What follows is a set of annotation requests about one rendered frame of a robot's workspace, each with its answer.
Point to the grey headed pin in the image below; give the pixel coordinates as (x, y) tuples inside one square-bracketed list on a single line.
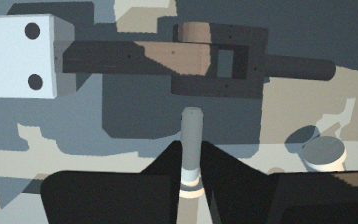
[(325, 153)]

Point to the white clevis pin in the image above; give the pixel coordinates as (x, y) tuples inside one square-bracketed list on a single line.
[(191, 138)]

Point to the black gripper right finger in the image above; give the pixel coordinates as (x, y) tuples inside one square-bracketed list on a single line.
[(235, 196)]

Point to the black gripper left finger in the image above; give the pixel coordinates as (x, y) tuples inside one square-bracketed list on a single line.
[(95, 197)]

